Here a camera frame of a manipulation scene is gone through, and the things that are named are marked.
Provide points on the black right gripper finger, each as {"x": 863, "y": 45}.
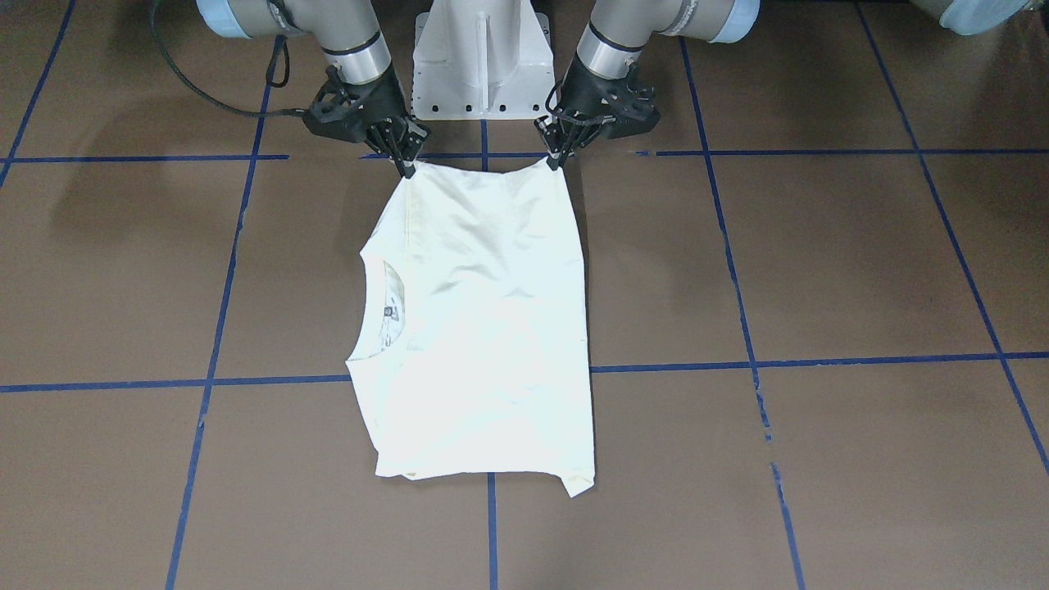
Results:
{"x": 401, "y": 141}

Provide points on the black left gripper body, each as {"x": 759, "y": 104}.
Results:
{"x": 580, "y": 97}

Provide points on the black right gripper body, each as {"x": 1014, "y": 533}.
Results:
{"x": 383, "y": 103}

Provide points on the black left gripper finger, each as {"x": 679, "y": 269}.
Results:
{"x": 564, "y": 135}

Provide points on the cream long-sleeve cat shirt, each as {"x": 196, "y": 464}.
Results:
{"x": 472, "y": 355}

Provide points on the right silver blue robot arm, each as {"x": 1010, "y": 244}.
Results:
{"x": 348, "y": 32}

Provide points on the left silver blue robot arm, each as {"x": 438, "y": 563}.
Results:
{"x": 617, "y": 32}

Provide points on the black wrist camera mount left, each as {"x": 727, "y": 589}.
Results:
{"x": 631, "y": 105}

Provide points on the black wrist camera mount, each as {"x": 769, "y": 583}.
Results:
{"x": 334, "y": 113}
{"x": 631, "y": 105}

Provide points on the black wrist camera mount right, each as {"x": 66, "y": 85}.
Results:
{"x": 334, "y": 113}

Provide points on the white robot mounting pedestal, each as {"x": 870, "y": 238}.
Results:
{"x": 481, "y": 60}

